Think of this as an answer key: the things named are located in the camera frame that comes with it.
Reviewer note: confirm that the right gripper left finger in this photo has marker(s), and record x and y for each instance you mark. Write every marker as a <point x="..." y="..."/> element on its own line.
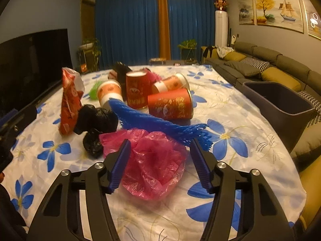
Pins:
<point x="58" y="216"/>

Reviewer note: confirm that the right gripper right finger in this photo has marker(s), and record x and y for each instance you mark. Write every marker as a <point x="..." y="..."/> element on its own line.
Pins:
<point x="261" y="215"/>

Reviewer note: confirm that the red white snack bag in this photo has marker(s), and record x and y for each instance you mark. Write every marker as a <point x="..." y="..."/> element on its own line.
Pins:
<point x="73" y="90"/>

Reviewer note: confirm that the black plastic bag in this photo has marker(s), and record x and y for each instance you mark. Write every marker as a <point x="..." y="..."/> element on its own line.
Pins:
<point x="95" y="121"/>

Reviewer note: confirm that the green foam net sleeve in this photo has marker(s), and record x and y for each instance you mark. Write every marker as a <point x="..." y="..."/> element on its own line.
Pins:
<point x="94" y="89"/>

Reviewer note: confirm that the orange white paper cup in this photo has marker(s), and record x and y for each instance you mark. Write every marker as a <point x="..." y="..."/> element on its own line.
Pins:
<point x="107" y="90"/>

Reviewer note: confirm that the pink plastic bag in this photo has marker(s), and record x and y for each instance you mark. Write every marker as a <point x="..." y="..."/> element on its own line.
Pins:
<point x="156" y="163"/>

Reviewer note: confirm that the blue foam net sleeve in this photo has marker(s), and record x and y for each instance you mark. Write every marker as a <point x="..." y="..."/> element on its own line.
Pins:
<point x="130" y="118"/>

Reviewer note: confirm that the dark wrapper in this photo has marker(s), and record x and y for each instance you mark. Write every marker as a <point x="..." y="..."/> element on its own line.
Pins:
<point x="118" y="73"/>

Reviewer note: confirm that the red paper cup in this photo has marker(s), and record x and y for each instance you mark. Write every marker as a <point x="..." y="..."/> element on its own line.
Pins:
<point x="137" y="89"/>
<point x="171" y="105"/>

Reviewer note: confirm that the pink foam net sleeve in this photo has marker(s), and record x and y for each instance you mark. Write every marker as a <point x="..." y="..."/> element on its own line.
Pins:
<point x="152" y="76"/>

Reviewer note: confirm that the orange cup back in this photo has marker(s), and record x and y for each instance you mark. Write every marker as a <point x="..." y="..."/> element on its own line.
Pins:
<point x="177" y="81"/>

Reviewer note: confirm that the dark grey trash bin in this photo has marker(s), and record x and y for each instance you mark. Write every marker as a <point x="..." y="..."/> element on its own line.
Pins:
<point x="286" y="110"/>

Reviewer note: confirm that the black television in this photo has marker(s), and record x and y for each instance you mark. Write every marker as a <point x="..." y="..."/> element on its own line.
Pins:
<point x="31" y="65"/>

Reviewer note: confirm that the floral white blue tablecloth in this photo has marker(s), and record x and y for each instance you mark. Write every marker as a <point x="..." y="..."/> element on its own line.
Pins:
<point x="241" y="137"/>

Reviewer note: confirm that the plant on left stand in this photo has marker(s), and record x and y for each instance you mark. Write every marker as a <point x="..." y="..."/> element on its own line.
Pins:
<point x="89" y="53"/>

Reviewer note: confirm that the mustard cushion near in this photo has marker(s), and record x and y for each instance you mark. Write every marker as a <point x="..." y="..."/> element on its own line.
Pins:
<point x="273" y="74"/>

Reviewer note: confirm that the mustard cushion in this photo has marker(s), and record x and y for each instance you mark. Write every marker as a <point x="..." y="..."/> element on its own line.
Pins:
<point x="273" y="74"/>
<point x="234" y="56"/>

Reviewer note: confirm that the grey cushion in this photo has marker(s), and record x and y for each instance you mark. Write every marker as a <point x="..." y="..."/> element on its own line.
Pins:
<point x="245" y="69"/>

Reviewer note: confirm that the patterned black white cushion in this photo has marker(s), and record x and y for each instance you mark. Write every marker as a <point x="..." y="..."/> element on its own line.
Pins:
<point x="257" y="63"/>

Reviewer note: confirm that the grey sectional sofa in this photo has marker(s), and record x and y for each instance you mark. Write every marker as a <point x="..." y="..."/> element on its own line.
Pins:
<point x="306" y="153"/>

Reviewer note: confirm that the blue curtains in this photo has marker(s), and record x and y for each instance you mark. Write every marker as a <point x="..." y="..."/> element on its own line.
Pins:
<point x="128" y="30"/>

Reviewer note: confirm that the mustard cushion far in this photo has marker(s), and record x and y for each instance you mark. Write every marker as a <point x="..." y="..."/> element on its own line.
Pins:
<point x="234" y="56"/>

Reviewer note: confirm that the white clothes on sofa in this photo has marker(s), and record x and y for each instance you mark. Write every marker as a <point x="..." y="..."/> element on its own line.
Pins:
<point x="223" y="51"/>

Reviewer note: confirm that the orange curtain strip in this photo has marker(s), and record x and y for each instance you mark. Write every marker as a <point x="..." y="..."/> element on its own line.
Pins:
<point x="164" y="30"/>

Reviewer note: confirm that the green potted plant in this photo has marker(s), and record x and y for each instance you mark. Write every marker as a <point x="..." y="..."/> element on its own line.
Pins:
<point x="188" y="50"/>

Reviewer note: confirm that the white standing air conditioner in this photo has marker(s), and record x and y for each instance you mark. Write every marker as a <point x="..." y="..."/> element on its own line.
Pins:
<point x="221" y="28"/>

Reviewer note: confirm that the right framed painting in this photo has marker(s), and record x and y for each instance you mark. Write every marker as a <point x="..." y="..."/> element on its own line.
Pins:
<point x="313" y="19"/>

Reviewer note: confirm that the tree and ship painting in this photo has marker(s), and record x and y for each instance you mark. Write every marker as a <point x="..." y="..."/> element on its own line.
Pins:
<point x="284" y="14"/>

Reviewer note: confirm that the small left painting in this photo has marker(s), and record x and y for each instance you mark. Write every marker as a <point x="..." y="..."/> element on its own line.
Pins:
<point x="245" y="12"/>

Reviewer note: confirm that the red gold flower ornament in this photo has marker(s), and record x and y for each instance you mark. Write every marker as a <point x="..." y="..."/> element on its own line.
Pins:
<point x="221" y="5"/>

